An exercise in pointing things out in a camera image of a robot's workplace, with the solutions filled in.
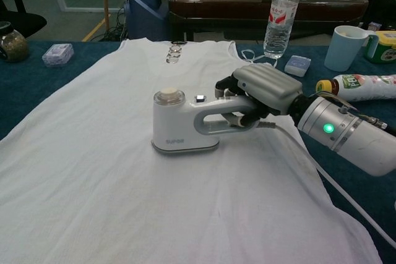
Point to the white drink bottle yellow cap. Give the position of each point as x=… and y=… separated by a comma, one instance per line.
x=365, y=87

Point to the blue grey card pack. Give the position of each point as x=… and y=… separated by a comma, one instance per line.
x=297, y=64

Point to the glass jar black lid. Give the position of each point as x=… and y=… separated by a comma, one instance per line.
x=14, y=47

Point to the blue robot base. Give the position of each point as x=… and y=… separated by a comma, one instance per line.
x=142, y=16

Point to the green tub yellow lid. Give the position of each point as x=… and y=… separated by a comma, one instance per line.
x=385, y=50

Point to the light blue mug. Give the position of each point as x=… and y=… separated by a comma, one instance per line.
x=341, y=53

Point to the brown mahjong table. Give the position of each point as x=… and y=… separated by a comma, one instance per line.
x=216, y=13

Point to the dark blue table cloth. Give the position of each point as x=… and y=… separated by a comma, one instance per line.
x=31, y=91

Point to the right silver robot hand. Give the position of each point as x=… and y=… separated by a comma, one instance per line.
x=269, y=87

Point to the white sleeveless top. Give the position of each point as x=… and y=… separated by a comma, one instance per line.
x=123, y=199

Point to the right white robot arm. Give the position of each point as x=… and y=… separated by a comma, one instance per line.
x=355, y=140

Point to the black office chair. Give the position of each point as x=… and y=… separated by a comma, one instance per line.
x=18, y=23

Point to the clear plastic water bottle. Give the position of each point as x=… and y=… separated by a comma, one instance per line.
x=278, y=29

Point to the clear plastic box purple content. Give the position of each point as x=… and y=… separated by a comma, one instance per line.
x=57, y=55

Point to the white handheld steam iron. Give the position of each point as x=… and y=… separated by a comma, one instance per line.
x=173, y=121

